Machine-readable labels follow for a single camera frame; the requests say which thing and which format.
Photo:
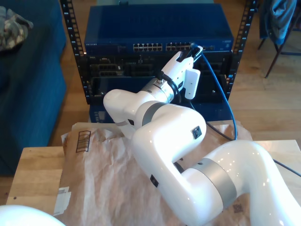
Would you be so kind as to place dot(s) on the white shipping label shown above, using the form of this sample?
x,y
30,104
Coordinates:
x,y
62,200

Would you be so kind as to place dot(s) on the black rack server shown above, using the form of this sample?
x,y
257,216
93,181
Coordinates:
x,y
117,61

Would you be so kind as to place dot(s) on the camouflage cloth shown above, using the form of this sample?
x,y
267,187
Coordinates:
x,y
11,30

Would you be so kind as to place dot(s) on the blue sofa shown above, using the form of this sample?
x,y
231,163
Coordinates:
x,y
30,94

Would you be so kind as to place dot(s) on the black server rack frame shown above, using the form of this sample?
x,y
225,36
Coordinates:
x,y
71,28

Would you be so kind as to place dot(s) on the blue-grey jacket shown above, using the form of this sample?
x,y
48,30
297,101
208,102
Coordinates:
x,y
279,16

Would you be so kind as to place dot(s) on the blue network switch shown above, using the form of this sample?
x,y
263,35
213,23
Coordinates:
x,y
141,23

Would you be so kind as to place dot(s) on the brown paper mailer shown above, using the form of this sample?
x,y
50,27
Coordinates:
x,y
94,176

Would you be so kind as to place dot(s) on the dark metal chair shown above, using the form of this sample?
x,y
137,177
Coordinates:
x,y
270,69

